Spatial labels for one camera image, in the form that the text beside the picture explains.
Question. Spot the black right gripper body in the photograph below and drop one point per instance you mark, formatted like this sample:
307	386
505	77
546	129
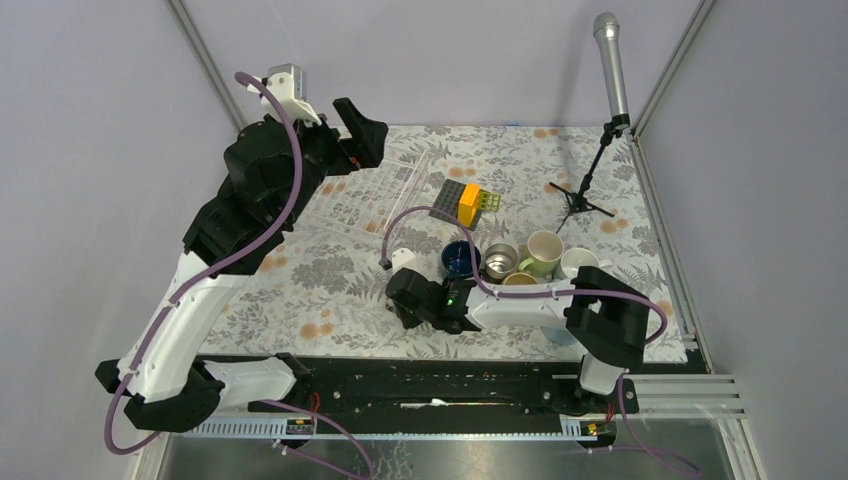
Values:
413	318

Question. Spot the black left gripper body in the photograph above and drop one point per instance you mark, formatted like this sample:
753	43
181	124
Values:
321	154

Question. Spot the dark blue mug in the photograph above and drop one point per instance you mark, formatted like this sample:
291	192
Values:
456	260

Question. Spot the cream brown steel tumbler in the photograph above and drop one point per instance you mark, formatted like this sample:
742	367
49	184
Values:
500	260

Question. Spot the beige ceramic teapot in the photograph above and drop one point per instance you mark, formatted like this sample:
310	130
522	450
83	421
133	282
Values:
520	279

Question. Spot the light green mug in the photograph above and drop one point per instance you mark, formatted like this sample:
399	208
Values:
543	253

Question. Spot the small white cup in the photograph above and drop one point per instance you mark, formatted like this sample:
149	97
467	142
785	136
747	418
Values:
575	258

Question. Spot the light blue cup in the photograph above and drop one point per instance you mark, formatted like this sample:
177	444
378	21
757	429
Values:
559	336

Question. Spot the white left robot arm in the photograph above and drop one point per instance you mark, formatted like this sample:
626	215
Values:
273	171

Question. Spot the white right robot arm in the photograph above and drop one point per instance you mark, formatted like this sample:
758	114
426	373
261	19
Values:
601	313

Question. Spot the floral table mat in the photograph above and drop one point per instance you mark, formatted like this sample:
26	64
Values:
362	273

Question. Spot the grey lego baseplate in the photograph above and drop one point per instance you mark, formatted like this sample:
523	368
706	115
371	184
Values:
447	200

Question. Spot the yellow lego block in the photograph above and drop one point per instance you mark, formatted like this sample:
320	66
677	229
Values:
468	205

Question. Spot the green lattice lego piece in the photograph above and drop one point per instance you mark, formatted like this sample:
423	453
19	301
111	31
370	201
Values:
489	201

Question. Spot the silver microphone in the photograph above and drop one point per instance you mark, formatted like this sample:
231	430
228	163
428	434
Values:
606	33

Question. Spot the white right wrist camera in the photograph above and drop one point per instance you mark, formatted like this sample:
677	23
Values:
400	259

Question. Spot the white wire dish rack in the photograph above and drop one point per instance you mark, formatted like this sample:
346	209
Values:
355	209

